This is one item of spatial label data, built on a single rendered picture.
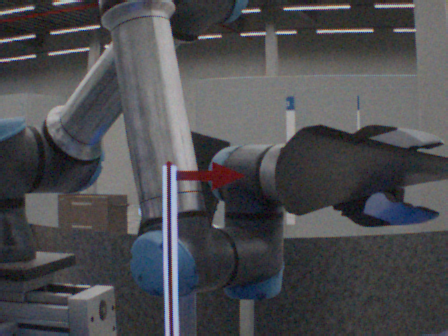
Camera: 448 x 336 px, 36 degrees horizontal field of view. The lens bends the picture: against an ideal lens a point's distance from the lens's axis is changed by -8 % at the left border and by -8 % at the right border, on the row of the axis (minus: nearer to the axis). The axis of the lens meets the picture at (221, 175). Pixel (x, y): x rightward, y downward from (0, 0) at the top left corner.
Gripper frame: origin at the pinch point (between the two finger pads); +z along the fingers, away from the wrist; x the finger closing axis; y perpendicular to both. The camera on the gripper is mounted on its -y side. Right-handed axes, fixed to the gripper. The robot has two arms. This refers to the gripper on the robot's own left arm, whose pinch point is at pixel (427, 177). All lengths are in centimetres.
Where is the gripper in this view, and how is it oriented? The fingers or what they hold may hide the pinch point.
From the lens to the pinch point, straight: 72.4
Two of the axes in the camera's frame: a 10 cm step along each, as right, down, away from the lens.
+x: -0.9, 10.0, -0.5
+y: 7.9, 1.0, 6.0
